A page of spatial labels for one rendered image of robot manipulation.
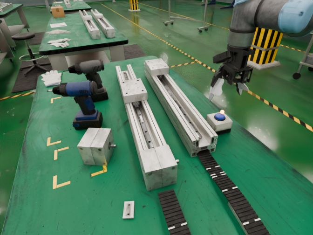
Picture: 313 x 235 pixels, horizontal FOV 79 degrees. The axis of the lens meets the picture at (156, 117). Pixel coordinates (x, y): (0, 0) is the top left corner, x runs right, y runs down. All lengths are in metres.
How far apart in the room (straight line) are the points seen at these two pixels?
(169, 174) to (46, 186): 0.41
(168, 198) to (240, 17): 0.56
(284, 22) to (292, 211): 0.51
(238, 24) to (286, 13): 0.12
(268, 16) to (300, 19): 0.07
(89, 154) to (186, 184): 0.35
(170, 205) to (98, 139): 0.33
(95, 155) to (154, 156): 0.22
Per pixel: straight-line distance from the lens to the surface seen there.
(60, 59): 2.36
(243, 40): 0.66
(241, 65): 0.67
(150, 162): 0.60
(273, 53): 4.00
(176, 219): 0.57
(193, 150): 0.73
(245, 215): 0.61
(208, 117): 0.85
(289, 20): 0.60
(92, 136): 0.73
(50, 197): 0.73
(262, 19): 0.63
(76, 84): 0.83
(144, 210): 0.62
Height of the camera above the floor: 1.33
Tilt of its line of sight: 37 degrees down
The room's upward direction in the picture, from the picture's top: 2 degrees counter-clockwise
